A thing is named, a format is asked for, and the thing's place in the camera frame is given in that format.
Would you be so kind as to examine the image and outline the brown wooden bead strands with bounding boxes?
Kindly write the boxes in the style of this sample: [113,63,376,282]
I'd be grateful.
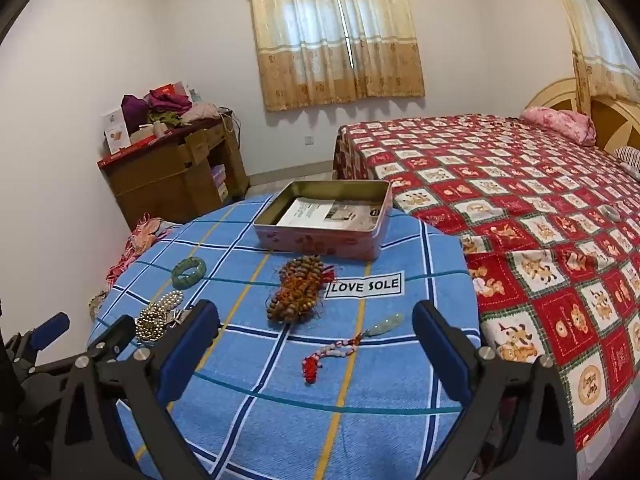
[265,255,341,329]

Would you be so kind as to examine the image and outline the olive green garment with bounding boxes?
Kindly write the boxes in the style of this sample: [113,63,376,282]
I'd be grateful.
[147,110,184,129]

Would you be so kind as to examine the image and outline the pink pillow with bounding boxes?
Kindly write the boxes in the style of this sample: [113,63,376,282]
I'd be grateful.
[520,106,599,147]

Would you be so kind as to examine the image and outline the white pearl necklace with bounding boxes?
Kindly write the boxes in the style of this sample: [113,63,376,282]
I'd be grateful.
[149,290,185,314]

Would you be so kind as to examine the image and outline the brown wooden cabinet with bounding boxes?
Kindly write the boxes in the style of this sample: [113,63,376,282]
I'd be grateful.
[98,119,251,224]

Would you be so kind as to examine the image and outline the magenta garment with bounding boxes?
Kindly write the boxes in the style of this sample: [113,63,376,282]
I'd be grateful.
[145,89,194,114]

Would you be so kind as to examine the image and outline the white cloth label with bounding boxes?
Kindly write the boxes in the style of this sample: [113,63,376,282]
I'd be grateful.
[325,276,403,300]

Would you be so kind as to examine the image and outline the pale pink garment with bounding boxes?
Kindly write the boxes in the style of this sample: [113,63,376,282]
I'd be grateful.
[180,101,222,125]

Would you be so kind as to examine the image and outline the narrow yellow patterned curtain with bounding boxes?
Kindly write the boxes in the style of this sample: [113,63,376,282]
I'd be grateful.
[542,0,640,116]

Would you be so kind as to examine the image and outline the wide yellow patterned curtain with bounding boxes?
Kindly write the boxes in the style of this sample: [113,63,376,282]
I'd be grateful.
[244,0,426,113]

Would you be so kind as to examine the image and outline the cream wooden headboard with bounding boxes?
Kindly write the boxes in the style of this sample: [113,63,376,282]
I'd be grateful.
[522,77,640,154]

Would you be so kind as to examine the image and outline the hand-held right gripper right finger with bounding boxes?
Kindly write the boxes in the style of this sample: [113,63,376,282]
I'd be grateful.
[412,300,579,480]

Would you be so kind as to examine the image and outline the blue checked tablecloth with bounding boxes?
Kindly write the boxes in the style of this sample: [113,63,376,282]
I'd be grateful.
[87,192,484,480]

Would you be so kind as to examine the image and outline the floral patterned cloth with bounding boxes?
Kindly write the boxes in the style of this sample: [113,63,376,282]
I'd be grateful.
[89,290,109,322]

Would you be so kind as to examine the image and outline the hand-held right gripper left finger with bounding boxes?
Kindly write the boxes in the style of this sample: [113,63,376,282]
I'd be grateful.
[50,300,221,480]

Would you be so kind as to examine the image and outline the purple garment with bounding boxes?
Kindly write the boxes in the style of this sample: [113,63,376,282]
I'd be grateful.
[121,94,151,134]

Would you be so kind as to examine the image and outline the gold bead chain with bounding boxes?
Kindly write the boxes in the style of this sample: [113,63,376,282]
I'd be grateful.
[135,305,174,344]

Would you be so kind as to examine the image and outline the printed paper sheet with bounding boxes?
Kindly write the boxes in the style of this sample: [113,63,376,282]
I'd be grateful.
[276,198,362,231]

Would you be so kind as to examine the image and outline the red flat box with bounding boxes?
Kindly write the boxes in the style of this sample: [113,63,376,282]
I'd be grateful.
[97,130,168,169]

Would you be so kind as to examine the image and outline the green jade bracelet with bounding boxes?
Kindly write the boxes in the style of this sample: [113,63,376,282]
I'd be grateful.
[171,256,208,290]

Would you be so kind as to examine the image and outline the dark cable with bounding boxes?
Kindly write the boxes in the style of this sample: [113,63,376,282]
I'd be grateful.
[219,106,242,134]

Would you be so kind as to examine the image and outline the jade pendant with red tassel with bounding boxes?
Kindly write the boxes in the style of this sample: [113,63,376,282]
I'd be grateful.
[301,313,405,385]

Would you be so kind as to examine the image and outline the pile of pink clothes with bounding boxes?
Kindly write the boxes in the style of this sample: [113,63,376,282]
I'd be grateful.
[105,212,184,286]

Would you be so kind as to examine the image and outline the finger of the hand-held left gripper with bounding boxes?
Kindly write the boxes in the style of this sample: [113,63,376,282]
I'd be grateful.
[4,311,71,377]

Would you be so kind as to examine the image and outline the pink tin box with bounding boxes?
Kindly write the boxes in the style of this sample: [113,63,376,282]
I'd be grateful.
[252,180,393,261]

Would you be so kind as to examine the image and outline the white upright box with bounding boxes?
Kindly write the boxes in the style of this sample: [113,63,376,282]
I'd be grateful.
[101,108,132,156]

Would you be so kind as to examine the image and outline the striped pillow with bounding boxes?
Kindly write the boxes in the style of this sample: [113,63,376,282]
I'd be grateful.
[612,146,640,181]

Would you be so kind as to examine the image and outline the red and white box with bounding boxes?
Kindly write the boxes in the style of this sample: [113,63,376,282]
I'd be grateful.
[150,82,194,99]

